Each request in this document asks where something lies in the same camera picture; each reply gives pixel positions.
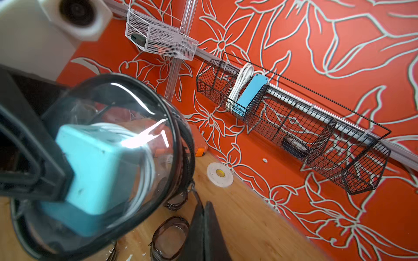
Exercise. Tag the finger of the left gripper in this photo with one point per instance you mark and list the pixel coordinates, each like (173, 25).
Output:
(40, 172)

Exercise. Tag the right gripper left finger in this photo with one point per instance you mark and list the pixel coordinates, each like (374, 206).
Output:
(193, 248)

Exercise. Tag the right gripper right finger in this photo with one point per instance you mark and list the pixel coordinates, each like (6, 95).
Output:
(214, 244)

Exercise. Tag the teal charger cube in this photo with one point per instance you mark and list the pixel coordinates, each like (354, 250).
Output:
(105, 164)

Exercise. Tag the white tape roll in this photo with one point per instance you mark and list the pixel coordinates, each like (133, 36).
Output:
(220, 175)

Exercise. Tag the black item in basket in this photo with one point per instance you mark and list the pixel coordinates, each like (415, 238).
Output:
(294, 147)

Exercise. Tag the blue power bank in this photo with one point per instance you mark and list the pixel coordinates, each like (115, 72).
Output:
(251, 95)

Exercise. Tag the dark green tool in bin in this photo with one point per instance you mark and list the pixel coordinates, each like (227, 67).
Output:
(138, 39)

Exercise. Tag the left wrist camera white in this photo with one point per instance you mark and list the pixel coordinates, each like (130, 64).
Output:
(40, 37)

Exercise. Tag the black wire wall basket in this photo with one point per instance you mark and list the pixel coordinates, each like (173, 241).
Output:
(345, 146)

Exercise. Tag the clear acrylic wall bin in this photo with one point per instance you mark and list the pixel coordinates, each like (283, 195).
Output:
(165, 25)

